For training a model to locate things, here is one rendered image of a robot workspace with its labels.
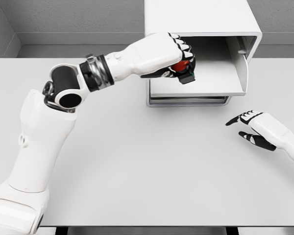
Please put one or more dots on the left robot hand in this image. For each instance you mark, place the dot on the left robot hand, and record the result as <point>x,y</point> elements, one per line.
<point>159,55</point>

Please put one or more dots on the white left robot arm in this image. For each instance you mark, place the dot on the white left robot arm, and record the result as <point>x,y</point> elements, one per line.
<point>34,147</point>

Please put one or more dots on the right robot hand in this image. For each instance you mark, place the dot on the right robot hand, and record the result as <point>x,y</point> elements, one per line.
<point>267,127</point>

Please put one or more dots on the red and black load switch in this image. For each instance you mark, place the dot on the red and black load switch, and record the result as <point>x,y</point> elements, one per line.
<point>180,66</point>

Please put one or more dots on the white tabletop storage cabinet shell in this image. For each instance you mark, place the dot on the white tabletop storage cabinet shell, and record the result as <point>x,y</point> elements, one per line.
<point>201,17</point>

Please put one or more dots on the white cabinet drawer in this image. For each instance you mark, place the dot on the white cabinet drawer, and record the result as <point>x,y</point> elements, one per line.
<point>210,76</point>

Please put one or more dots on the grey-rimmed cabinet drawer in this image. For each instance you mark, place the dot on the grey-rimmed cabinet drawer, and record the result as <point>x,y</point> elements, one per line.
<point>186,101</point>

